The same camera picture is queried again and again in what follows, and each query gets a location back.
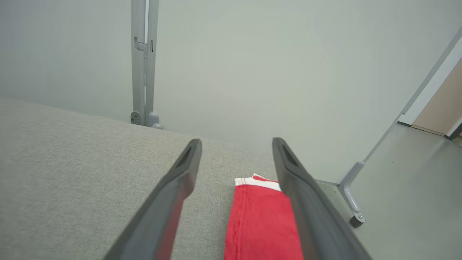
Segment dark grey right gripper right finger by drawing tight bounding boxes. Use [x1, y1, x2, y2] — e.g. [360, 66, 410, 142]
[272, 137, 372, 260]

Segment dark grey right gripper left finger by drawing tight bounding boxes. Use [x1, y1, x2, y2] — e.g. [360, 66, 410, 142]
[104, 139, 202, 260]

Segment red shorts white hem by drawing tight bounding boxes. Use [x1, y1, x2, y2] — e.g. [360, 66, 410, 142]
[224, 173, 304, 260]

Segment grey metal partition post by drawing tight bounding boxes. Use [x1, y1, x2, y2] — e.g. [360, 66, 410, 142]
[130, 0, 164, 130]

